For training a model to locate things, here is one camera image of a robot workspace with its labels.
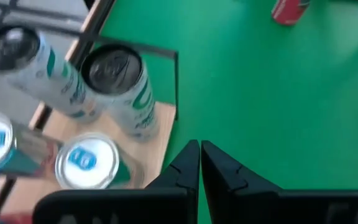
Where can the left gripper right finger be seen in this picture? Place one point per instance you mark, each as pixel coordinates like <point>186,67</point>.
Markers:
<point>235,196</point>

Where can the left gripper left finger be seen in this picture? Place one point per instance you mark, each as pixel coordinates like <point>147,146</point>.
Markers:
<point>166,199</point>

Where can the white Celsius Arctic Vibe can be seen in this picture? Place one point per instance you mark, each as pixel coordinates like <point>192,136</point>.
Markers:
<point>42,81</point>
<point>135,109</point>

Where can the green table mat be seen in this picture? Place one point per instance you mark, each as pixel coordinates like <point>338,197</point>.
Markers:
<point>259,93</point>

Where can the wooden shelf black metal frame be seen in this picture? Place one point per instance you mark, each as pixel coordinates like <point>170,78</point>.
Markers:
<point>166,130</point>

